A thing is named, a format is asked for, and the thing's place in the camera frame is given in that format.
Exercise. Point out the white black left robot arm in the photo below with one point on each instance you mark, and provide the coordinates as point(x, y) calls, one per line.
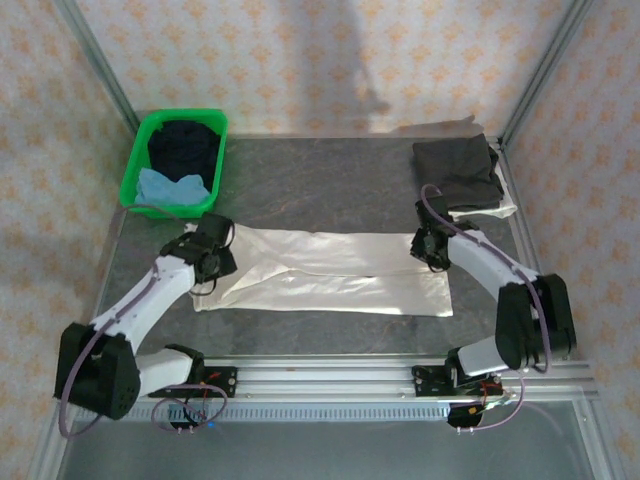
point(145, 305)

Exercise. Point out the aluminium mounting rail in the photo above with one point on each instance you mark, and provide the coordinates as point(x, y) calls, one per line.
point(325, 380)

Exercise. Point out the folded dark grey t-shirt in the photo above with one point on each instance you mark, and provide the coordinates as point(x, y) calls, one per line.
point(455, 170)

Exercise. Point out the grey metal lower shelf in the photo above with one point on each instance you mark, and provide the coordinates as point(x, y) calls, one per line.
point(325, 455)

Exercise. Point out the light blue t-shirt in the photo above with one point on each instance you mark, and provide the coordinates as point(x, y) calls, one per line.
point(160, 190)

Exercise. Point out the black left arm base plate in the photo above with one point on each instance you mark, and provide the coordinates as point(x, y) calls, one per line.
point(225, 382)

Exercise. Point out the aluminium table edge rail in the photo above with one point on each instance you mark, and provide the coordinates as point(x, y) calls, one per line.
point(522, 225)

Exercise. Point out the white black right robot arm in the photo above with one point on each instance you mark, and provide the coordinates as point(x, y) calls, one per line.
point(480, 255)

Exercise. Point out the green plastic basket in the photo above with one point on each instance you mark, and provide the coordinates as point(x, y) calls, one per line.
point(129, 175)

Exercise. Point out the folded plain white t-shirt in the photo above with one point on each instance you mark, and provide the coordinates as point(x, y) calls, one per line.
point(500, 211)

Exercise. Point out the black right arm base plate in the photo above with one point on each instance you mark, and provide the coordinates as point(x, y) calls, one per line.
point(425, 382)

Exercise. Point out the white t-shirt with robot print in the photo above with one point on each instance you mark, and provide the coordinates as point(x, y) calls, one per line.
point(350, 280)

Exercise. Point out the dark navy t-shirt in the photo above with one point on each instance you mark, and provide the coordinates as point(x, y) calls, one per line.
point(180, 145)

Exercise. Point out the aluminium frame post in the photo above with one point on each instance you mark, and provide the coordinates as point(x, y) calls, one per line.
point(545, 70)
point(95, 55)

